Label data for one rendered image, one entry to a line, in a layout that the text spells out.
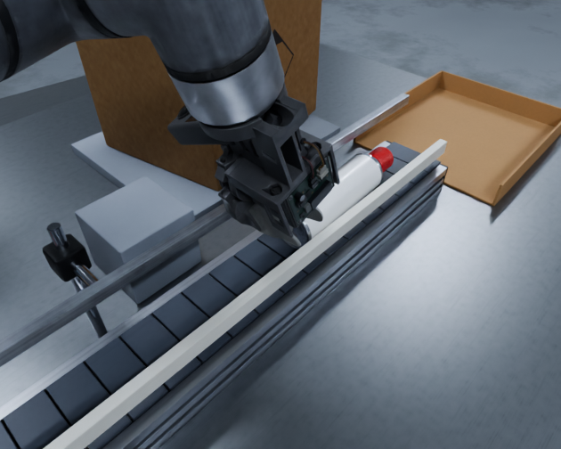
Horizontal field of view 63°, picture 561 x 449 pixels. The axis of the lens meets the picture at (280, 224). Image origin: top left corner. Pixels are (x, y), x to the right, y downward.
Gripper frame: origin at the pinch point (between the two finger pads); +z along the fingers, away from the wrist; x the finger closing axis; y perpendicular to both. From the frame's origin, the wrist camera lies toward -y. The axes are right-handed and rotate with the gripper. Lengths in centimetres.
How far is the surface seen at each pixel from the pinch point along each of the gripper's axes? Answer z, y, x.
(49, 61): 116, -302, 51
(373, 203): 5.3, 4.7, 10.6
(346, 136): 1.8, -2.6, 15.5
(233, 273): 2.0, -1.5, -7.3
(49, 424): -5.6, -0.3, -28.2
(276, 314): 2.0, 5.8, -8.0
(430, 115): 25, -7, 44
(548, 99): 178, -30, 219
